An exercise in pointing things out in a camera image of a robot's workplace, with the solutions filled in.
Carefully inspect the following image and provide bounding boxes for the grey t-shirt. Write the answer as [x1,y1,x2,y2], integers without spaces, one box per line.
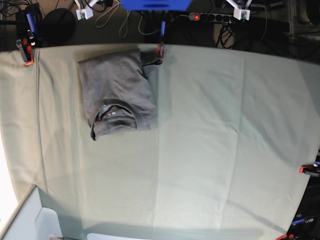
[77,48,162,141]

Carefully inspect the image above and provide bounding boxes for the red black centre clamp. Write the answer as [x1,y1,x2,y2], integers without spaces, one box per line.
[157,20,166,60]

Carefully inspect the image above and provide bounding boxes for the red black clamp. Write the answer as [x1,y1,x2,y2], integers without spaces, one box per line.
[15,2,42,66]
[157,20,166,60]
[299,160,320,178]

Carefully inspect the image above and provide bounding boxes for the green table cloth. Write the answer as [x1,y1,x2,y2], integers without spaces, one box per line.
[0,44,320,240]

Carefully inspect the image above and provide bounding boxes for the white power strip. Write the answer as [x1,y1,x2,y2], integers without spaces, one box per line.
[186,12,236,24]

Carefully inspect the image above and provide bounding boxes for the red black right clamp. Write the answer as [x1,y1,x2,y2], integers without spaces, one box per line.
[299,160,320,178]

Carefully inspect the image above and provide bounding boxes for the red black left clamp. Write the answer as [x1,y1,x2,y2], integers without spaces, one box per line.
[15,2,42,66]

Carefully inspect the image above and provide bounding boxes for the red corner clamp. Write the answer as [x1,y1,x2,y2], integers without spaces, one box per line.
[275,233,295,240]

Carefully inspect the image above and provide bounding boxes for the white cable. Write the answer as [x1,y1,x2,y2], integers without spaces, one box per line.
[94,0,166,37]

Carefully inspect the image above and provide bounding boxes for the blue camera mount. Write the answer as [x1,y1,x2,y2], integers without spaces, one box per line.
[121,0,192,11]

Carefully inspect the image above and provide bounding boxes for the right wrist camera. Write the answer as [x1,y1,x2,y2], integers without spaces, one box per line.
[74,0,99,20]

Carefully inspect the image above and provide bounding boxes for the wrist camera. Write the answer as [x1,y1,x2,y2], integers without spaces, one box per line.
[226,0,252,21]
[74,0,99,20]

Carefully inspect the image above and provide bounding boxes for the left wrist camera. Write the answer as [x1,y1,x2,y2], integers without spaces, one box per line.
[226,0,252,21]

